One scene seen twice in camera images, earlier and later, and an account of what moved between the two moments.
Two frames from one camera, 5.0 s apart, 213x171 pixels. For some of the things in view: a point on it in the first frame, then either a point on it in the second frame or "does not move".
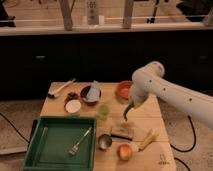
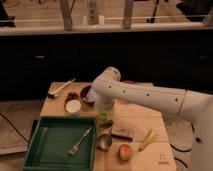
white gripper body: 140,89 -> 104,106
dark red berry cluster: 72,96 does not move
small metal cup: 104,142 does not move
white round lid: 73,106 does not move
